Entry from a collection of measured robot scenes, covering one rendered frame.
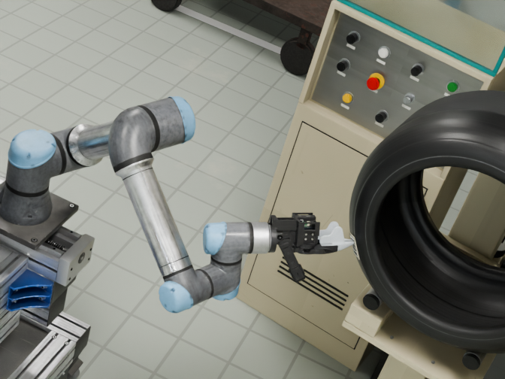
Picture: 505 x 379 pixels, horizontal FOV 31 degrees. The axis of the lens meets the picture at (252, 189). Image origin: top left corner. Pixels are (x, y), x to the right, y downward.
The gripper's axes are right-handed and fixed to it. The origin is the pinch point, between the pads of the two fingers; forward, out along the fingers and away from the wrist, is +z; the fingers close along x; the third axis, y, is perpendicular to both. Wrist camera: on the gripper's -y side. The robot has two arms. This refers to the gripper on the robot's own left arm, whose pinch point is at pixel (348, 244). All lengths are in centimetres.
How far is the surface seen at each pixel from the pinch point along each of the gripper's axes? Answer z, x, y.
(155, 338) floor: -36, 96, -72
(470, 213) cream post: 40.0, 18.5, 1.5
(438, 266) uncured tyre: 29.8, 12.1, -11.3
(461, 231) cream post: 39.1, 20.6, -4.5
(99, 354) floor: -56, 86, -73
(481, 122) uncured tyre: 20.2, -20.4, 35.7
